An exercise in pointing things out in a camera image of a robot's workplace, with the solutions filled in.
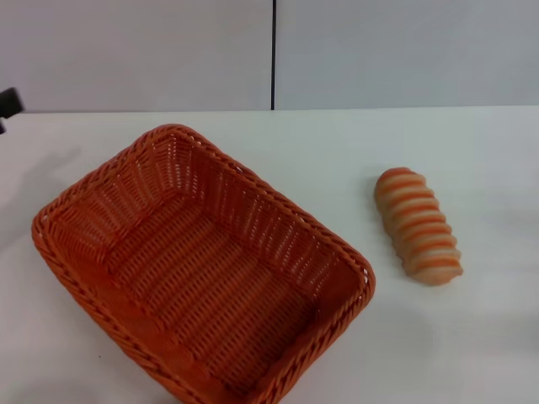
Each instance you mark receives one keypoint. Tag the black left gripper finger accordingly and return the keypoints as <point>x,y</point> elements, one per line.
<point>10,102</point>

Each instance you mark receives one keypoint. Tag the orange woven plastic basket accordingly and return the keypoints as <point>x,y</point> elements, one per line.
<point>210,273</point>

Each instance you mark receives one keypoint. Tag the orange striped bread roll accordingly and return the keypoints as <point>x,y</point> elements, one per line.
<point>417,227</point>

